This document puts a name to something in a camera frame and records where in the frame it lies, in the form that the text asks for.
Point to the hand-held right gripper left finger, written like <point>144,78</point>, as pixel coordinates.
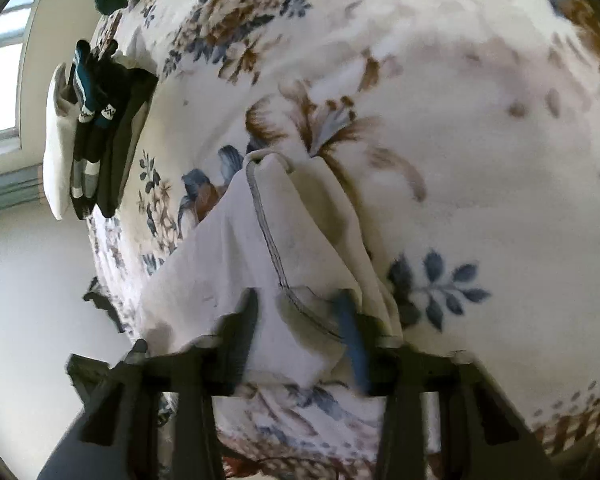
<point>241,327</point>

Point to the floral printed blanket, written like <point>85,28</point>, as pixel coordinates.
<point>430,135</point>

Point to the black folded garment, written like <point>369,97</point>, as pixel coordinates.
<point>125,130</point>

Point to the black sock with grey stripes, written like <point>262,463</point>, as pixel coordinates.
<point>84,175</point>

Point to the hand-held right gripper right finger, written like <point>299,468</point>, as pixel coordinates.
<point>351,330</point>

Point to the white folded cloth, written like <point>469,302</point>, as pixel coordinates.
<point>57,160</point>

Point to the dark teal patterned sock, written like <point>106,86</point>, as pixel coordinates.
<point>85,80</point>

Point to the window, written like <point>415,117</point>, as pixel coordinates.
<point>5,70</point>

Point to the white small garment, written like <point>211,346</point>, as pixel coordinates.
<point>240,260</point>

